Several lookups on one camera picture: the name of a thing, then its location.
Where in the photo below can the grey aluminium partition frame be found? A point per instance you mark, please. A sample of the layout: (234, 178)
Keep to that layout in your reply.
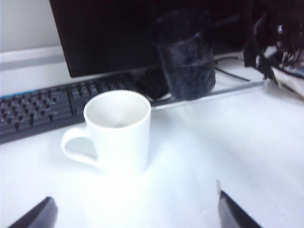
(28, 59)

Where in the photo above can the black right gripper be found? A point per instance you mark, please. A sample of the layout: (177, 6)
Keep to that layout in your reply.
(280, 19)

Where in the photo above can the white ceramic mug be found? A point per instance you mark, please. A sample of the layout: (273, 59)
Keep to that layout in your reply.
(118, 147)

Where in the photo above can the black computer monitor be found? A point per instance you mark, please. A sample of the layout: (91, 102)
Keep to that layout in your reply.
(95, 35)

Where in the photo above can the white desk riser board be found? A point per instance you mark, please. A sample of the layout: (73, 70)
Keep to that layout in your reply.
(213, 154)

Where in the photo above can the black textured glass cup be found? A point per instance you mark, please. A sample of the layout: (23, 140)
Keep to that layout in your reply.
(187, 71)

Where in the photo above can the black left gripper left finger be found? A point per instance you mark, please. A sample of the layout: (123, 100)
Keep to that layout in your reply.
(40, 213)

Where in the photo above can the black keyboard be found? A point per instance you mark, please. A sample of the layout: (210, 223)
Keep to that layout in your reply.
(35, 107)

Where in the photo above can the folded paper booklet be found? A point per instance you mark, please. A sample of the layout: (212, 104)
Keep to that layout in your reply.
(289, 76)

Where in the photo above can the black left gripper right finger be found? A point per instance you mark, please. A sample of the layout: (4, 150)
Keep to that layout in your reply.
(230, 213)

